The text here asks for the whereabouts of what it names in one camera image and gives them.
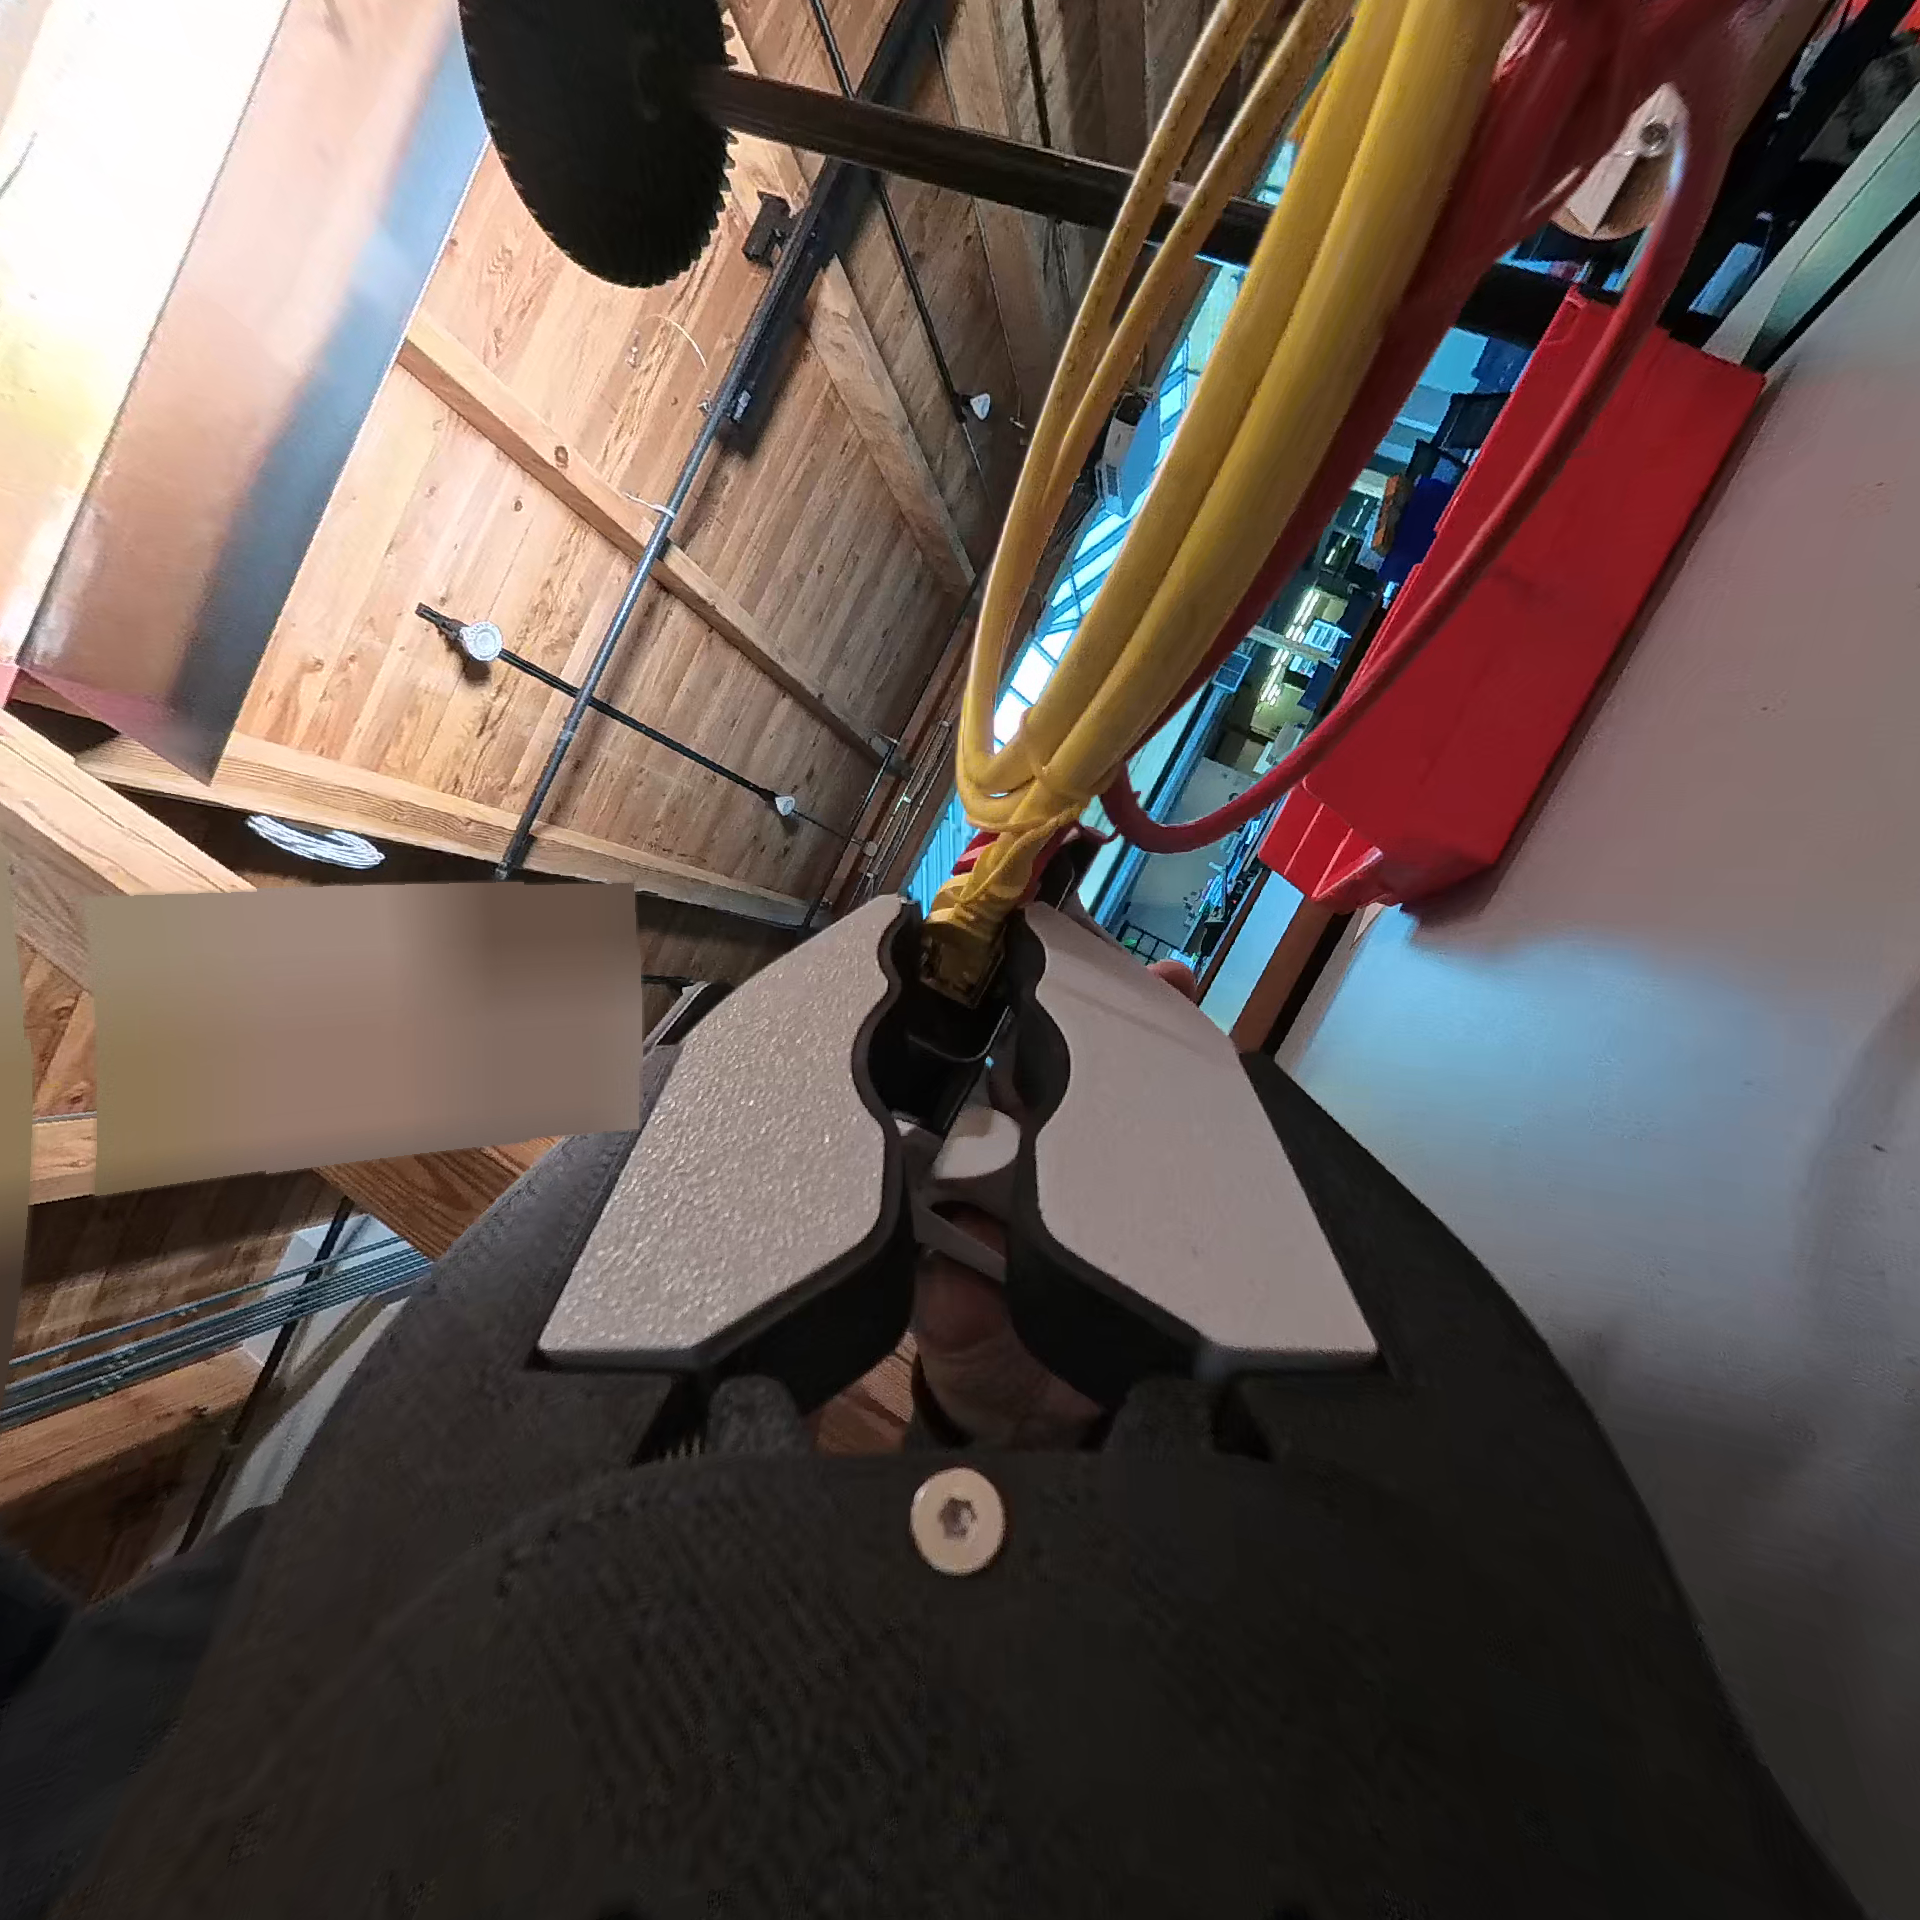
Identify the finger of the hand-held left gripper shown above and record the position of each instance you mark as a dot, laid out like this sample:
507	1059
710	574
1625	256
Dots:
975	1155

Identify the black port adapter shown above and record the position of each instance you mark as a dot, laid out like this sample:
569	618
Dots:
938	1066

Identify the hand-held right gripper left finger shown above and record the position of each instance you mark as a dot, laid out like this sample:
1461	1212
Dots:
721	1187

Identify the person's left hand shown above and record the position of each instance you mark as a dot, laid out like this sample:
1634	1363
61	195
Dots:
983	1351

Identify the black round knob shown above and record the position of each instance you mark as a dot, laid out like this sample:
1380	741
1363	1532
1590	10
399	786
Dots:
600	120

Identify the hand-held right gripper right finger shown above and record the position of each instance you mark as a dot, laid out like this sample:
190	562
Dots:
1187	1187

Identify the black pole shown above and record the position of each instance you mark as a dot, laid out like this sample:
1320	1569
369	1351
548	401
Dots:
931	142

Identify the red plastic bin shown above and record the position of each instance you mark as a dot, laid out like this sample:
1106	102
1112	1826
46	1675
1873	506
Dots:
1531	600

